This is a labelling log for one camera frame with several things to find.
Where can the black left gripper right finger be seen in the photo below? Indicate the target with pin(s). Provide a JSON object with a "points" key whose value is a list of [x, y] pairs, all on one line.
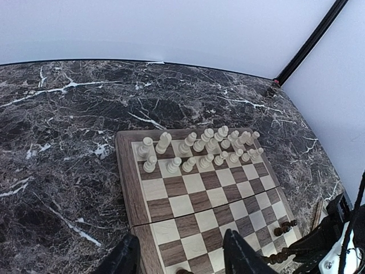
{"points": [[240, 257]]}

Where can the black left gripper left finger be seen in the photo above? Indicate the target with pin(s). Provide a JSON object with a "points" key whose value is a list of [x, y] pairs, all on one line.
{"points": [[123, 259]]}

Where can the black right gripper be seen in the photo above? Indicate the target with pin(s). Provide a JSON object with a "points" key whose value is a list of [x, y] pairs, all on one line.
{"points": [[313, 247]]}

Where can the dark pawn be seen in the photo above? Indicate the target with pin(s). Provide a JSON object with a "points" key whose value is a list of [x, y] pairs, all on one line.
{"points": [[285, 227]]}

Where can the dark chess piece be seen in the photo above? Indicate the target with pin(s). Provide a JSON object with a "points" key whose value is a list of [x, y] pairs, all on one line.
{"points": [[183, 271]]}

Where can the dark queen piece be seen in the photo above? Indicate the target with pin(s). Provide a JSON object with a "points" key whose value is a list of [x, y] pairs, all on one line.
{"points": [[278, 258]]}

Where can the wooden chess board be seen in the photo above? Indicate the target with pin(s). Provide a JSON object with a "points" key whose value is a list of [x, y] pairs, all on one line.
{"points": [[180, 219]]}

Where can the wooden tray with metal base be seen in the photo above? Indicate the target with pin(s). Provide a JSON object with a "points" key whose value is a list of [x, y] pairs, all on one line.
{"points": [[320, 214]]}

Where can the white pawn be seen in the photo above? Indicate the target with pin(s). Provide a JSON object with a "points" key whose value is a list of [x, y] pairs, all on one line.
{"points": [[219, 159], [234, 156], [256, 153], [173, 165], [188, 165], [150, 164], [248, 155], [206, 160]]}

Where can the white knight right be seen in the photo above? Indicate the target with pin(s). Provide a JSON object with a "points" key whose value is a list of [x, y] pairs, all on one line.
{"points": [[241, 140]]}

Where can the white knight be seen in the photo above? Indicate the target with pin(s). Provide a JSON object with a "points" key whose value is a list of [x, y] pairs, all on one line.
{"points": [[163, 143], [241, 140]]}

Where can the white king piece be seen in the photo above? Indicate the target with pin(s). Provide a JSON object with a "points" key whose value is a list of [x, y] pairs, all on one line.
{"points": [[217, 137]]}

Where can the white queen piece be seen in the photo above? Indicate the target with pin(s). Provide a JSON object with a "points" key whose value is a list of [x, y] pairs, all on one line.
{"points": [[205, 137]]}

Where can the white rook left corner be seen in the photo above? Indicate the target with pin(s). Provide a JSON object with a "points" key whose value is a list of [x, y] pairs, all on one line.
{"points": [[144, 151]]}

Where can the white rook corner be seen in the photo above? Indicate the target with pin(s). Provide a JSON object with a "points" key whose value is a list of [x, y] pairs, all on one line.
{"points": [[144, 151], [254, 136]]}

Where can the white bishop right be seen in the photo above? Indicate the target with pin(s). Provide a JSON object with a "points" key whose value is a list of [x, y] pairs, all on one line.
{"points": [[226, 143]]}

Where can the white bishop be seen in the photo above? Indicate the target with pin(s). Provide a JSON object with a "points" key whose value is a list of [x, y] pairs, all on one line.
{"points": [[226, 143], [188, 142]]}

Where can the white bishop left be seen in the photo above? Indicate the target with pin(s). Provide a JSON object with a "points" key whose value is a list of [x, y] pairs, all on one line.
{"points": [[188, 142]]}

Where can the white rook right corner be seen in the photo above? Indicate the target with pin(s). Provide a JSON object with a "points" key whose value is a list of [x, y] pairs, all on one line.
{"points": [[254, 136]]}

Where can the white knight left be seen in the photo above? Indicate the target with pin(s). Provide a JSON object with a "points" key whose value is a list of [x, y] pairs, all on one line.
{"points": [[163, 143]]}

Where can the black right frame post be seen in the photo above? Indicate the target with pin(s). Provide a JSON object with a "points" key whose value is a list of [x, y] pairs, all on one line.
{"points": [[311, 42]]}

